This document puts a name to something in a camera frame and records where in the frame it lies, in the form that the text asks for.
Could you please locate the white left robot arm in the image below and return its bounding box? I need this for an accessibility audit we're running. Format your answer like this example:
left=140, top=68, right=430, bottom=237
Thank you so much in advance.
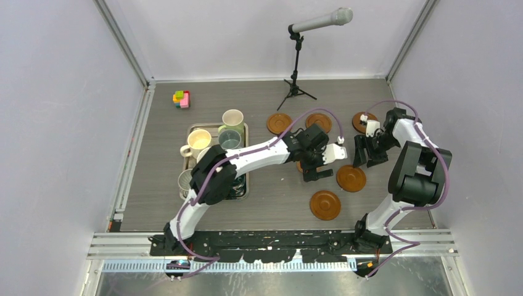
left=149, top=124, right=346, bottom=257

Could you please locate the aluminium front rail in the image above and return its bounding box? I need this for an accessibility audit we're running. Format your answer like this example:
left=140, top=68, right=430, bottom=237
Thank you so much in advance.
left=88, top=229, right=458, bottom=277

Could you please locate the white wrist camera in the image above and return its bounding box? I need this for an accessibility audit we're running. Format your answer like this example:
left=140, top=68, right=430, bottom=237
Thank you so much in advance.
left=360, top=113, right=381, bottom=138
left=321, top=136, right=348, bottom=165

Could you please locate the grey ribbed mug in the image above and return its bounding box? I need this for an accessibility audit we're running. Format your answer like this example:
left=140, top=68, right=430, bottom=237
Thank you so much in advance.
left=178, top=169, right=192, bottom=200

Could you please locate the colourful block puzzle cube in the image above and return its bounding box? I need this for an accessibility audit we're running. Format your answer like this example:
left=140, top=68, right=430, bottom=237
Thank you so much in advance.
left=172, top=91, right=191, bottom=109

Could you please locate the light wooden coaster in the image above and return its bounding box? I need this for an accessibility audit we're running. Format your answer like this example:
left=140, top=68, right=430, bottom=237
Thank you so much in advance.
left=296, top=162, right=323, bottom=173

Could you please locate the silver metal tray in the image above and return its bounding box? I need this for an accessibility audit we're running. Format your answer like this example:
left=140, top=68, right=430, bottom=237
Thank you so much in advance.
left=183, top=123, right=249, bottom=200

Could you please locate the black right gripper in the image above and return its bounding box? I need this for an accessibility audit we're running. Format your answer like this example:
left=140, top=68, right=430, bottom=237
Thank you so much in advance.
left=354, top=132, right=400, bottom=168

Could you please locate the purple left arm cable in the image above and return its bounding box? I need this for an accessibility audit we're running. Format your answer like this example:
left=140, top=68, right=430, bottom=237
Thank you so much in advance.
left=175, top=107, right=345, bottom=280

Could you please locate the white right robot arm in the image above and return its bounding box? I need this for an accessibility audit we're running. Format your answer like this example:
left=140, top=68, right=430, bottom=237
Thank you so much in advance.
left=352, top=107, right=452, bottom=253

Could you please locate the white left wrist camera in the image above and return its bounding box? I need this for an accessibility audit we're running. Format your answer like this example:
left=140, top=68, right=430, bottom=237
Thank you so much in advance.
left=321, top=136, right=348, bottom=165

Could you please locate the white bowl cup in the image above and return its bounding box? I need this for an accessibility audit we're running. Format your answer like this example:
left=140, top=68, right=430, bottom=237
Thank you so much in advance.
left=196, top=147, right=210, bottom=163

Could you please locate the silver microphone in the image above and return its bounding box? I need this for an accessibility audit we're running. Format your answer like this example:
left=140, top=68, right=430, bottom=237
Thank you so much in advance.
left=288, top=7, right=353, bottom=34

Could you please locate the grey-blue mug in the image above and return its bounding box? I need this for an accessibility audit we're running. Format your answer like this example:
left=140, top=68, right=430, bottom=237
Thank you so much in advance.
left=218, top=129, right=242, bottom=150

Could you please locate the cream mug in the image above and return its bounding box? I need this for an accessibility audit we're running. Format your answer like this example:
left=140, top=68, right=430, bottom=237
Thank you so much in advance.
left=179, top=129, right=212, bottom=158

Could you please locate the brown ridged wooden coaster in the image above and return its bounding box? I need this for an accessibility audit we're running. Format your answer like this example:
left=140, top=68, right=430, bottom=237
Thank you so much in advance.
left=352, top=112, right=381, bottom=134
left=266, top=113, right=292, bottom=135
left=310, top=191, right=342, bottom=221
left=336, top=165, right=367, bottom=192
left=305, top=113, right=332, bottom=133

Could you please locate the light green cup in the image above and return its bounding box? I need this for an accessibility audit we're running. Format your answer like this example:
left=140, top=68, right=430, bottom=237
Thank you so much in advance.
left=218, top=109, right=244, bottom=136

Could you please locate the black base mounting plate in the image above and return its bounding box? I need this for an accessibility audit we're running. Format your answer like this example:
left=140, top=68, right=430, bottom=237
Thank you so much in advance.
left=148, top=230, right=392, bottom=263

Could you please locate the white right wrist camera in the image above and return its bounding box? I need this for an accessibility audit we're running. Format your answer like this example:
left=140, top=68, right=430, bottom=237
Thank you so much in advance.
left=360, top=113, right=381, bottom=138

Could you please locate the dark green patterned mug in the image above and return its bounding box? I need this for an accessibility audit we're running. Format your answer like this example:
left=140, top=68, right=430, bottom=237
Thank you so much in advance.
left=229, top=175, right=246, bottom=199

